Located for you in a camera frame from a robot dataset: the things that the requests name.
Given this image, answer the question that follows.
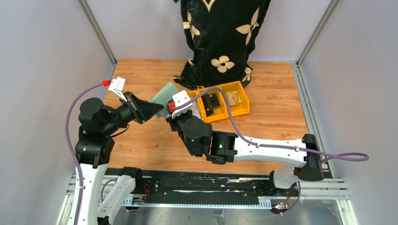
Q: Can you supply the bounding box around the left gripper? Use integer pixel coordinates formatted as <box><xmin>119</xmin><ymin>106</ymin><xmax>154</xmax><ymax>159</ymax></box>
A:
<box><xmin>102</xmin><ymin>91</ymin><xmax>164</xmax><ymax>136</ymax></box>

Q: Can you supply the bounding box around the green card holder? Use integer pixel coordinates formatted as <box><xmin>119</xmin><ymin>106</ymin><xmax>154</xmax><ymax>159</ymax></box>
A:
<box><xmin>149</xmin><ymin>82</ymin><xmax>178</xmax><ymax>118</ymax></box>

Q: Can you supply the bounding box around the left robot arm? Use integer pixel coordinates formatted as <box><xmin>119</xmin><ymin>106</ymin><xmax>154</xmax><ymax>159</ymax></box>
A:
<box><xmin>69</xmin><ymin>92</ymin><xmax>164</xmax><ymax>225</ymax></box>

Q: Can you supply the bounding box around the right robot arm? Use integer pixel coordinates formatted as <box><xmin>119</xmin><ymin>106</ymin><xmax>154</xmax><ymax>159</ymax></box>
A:
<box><xmin>166</xmin><ymin>111</ymin><xmax>324</xmax><ymax>196</ymax></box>

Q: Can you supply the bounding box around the silver cards stack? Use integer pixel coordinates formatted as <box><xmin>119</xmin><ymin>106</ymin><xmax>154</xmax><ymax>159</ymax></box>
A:
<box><xmin>191</xmin><ymin>102</ymin><xmax>201</xmax><ymax>119</ymax></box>

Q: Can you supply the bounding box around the black cards stack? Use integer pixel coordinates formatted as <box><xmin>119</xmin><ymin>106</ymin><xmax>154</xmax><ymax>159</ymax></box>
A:
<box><xmin>201</xmin><ymin>94</ymin><xmax>220</xmax><ymax>117</ymax></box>

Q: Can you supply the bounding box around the gold cards stack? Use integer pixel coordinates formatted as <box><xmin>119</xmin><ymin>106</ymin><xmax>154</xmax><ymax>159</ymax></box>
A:
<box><xmin>227</xmin><ymin>90</ymin><xmax>242</xmax><ymax>106</ymax></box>

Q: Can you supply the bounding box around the yellow three-compartment bin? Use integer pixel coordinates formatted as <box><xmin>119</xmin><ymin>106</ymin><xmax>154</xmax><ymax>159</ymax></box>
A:
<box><xmin>196</xmin><ymin>82</ymin><xmax>251</xmax><ymax>123</ymax></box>

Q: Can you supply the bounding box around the black floral blanket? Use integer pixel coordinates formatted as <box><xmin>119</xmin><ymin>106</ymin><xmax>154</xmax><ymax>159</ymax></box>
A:
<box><xmin>173</xmin><ymin>0</ymin><xmax>271</xmax><ymax>90</ymax></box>

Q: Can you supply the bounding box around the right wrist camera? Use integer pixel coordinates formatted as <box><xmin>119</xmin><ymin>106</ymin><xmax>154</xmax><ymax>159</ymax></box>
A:
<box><xmin>167</xmin><ymin>90</ymin><xmax>193</xmax><ymax>119</ymax></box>

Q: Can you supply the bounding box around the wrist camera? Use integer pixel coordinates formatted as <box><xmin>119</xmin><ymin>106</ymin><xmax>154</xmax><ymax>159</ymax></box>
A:
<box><xmin>167</xmin><ymin>90</ymin><xmax>193</xmax><ymax>119</ymax></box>
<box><xmin>108</xmin><ymin>76</ymin><xmax>127</xmax><ymax>102</ymax></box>

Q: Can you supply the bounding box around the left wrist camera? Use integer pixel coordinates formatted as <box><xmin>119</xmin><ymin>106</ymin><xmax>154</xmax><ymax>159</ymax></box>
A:
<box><xmin>108</xmin><ymin>76</ymin><xmax>127</xmax><ymax>102</ymax></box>

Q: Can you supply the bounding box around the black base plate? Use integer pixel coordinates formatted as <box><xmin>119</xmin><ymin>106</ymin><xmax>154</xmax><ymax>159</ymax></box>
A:
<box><xmin>106</xmin><ymin>167</ymin><xmax>300</xmax><ymax>206</ymax></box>

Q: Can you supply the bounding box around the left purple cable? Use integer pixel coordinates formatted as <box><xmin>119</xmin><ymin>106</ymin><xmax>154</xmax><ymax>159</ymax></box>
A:
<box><xmin>64</xmin><ymin>81</ymin><xmax>125</xmax><ymax>225</ymax></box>

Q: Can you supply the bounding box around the aluminium frame rail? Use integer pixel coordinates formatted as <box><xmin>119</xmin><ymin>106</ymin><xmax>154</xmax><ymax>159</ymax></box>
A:
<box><xmin>67</xmin><ymin>173</ymin><xmax>351</xmax><ymax>209</ymax></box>

